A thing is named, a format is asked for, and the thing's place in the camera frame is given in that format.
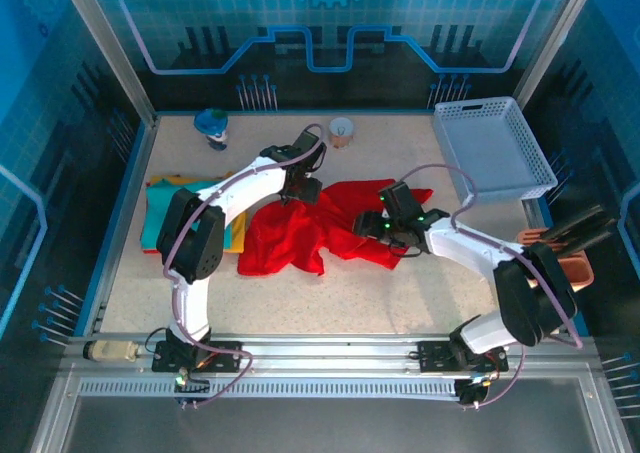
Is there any red t-shirt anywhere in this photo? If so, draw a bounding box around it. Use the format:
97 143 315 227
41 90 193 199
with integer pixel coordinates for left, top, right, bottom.
237 177 435 278

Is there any stack of folded coloured cloths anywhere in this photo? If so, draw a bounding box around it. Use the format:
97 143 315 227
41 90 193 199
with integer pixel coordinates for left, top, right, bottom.
145 171 249 254

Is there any copper white cup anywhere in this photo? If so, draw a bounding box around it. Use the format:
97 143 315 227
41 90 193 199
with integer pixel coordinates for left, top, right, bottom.
328 116 356 151

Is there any blue toy figurine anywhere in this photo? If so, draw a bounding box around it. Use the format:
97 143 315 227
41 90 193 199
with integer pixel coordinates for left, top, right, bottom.
193 107 231 152

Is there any perforated grey plastic basket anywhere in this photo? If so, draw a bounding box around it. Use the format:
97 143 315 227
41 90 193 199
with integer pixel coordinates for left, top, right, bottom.
432 96 559 204

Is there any teal folded t-shirt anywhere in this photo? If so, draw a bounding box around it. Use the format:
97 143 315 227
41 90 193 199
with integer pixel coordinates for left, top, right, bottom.
139 175 237 252

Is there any black connector board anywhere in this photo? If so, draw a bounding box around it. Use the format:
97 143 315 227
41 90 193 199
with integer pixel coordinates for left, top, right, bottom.
455 372 501 410
173 367 211 409

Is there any terracotta plastic holder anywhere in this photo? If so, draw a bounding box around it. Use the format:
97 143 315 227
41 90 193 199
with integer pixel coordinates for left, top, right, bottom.
517 227 595 292

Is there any grey metal panel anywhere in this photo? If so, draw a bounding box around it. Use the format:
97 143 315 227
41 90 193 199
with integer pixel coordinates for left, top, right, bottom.
29 372 631 453

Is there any beige cylindrical device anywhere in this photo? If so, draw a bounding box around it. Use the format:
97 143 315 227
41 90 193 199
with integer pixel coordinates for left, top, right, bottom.
82 340 141 364

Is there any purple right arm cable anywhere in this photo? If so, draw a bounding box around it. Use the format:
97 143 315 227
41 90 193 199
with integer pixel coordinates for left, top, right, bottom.
399 164 584 409

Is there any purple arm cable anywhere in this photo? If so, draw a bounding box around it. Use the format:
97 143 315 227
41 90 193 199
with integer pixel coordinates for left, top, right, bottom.
162 122 329 409
399 164 584 409

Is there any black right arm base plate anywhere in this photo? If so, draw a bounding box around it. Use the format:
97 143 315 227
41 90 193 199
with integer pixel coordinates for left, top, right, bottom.
417 340 510 374

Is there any aluminium mounting rail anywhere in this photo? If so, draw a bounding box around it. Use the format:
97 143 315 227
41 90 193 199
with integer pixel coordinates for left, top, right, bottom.
64 335 599 380

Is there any slotted grey cable duct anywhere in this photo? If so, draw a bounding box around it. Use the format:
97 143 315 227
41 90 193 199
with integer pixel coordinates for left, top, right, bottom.
77 376 461 400

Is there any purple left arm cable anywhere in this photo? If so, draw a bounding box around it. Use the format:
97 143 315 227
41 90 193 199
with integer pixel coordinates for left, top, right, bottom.
162 122 329 409

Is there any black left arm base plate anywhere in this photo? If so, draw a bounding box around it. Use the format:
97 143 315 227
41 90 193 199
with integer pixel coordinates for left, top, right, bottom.
152 328 245 374

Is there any aluminium frame post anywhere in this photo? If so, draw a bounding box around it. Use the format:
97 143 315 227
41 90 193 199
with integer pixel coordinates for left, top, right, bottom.
54 0 160 127
513 0 599 112

